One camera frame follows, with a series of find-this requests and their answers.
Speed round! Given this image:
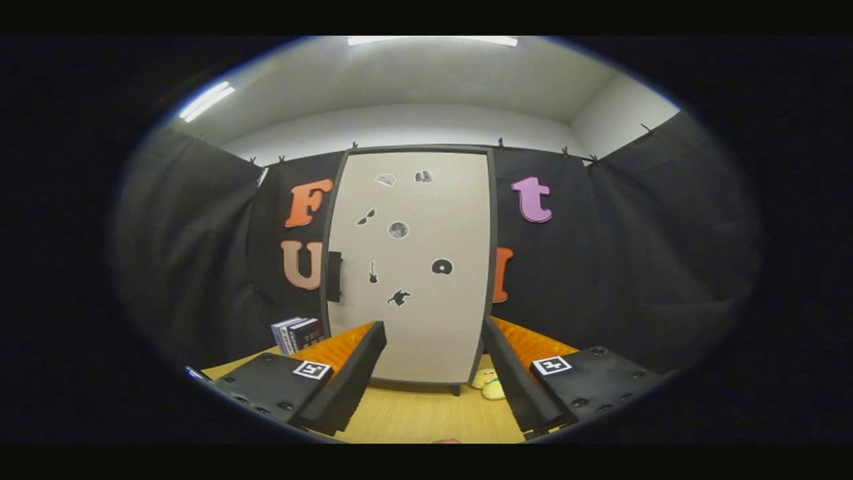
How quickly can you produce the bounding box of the yellow plush toy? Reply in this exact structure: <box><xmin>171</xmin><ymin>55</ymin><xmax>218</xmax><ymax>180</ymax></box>
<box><xmin>470</xmin><ymin>368</ymin><xmax>507</xmax><ymax>401</ymax></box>

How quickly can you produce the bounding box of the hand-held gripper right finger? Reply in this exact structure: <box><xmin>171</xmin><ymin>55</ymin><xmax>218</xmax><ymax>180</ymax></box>
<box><xmin>481</xmin><ymin>315</ymin><xmax>667</xmax><ymax>437</ymax></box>

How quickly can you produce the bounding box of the white book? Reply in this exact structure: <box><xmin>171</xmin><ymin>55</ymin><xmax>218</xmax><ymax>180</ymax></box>
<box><xmin>271</xmin><ymin>317</ymin><xmax>302</xmax><ymax>356</ymax></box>

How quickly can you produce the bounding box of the black door handle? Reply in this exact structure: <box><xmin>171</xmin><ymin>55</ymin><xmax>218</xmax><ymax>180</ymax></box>
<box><xmin>326</xmin><ymin>251</ymin><xmax>343</xmax><ymax>303</ymax></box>

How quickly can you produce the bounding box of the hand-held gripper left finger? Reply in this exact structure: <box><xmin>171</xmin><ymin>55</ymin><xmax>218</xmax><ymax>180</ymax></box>
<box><xmin>208</xmin><ymin>321</ymin><xmax>388</xmax><ymax>437</ymax></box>

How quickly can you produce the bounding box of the black backdrop cloth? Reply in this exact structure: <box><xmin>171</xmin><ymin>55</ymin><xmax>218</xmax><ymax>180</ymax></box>
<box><xmin>113</xmin><ymin>110</ymin><xmax>764</xmax><ymax>374</ymax></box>

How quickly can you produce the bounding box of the grey cabinet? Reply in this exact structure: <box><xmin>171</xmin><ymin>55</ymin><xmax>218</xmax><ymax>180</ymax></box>
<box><xmin>320</xmin><ymin>144</ymin><xmax>499</xmax><ymax>397</ymax></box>

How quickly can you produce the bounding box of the beige cabinet door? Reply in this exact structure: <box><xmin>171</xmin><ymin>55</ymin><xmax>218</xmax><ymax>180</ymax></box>
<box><xmin>327</xmin><ymin>152</ymin><xmax>492</xmax><ymax>385</ymax></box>

